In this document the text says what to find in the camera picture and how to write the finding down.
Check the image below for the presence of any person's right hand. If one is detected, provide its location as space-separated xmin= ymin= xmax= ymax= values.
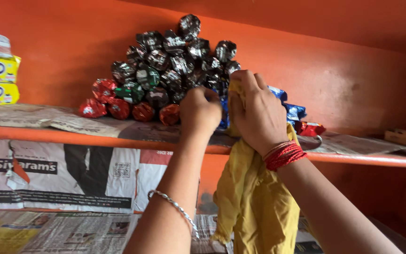
xmin=228 ymin=70 xmax=290 ymax=156

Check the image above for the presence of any person's left hand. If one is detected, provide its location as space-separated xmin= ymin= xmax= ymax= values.
xmin=179 ymin=86 xmax=223 ymax=134

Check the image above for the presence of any yellow cloth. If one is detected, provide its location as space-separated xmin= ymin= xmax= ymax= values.
xmin=210 ymin=79 xmax=302 ymax=254

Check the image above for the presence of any blue foil snack packet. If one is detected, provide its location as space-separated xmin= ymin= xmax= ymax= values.
xmin=218 ymin=95 xmax=230 ymax=130
xmin=268 ymin=86 xmax=288 ymax=103
xmin=283 ymin=102 xmax=307 ymax=122

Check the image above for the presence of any red foil snack packet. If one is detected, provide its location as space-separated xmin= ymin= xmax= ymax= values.
xmin=294 ymin=121 xmax=326 ymax=137
xmin=79 ymin=98 xmax=108 ymax=119
xmin=92 ymin=78 xmax=119 ymax=103
xmin=159 ymin=104 xmax=181 ymax=127
xmin=107 ymin=98 xmax=130 ymax=120
xmin=132 ymin=102 xmax=155 ymax=123

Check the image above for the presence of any pile of black foil packets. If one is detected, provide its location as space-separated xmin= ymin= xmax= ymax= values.
xmin=111 ymin=14 xmax=242 ymax=108

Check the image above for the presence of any green foil snack packet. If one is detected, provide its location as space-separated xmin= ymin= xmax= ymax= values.
xmin=136 ymin=65 xmax=160 ymax=91
xmin=114 ymin=83 xmax=145 ymax=104

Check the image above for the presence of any red thread wristband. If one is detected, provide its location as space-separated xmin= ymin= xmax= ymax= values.
xmin=262 ymin=141 xmax=308 ymax=172

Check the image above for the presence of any newspaper shelf liner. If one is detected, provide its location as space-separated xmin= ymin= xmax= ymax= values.
xmin=0 ymin=103 xmax=406 ymax=160

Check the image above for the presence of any orange shelf board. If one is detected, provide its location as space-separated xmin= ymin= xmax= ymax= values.
xmin=0 ymin=124 xmax=406 ymax=169

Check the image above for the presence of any newspaper sheet with portrait advert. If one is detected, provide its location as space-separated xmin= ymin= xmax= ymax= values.
xmin=0 ymin=138 xmax=201 ymax=214

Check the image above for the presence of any newspaper sheet with small photos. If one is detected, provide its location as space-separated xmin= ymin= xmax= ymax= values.
xmin=0 ymin=210 xmax=324 ymax=254

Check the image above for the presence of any silver chain bracelet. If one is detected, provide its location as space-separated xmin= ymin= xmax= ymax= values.
xmin=148 ymin=190 xmax=200 ymax=240

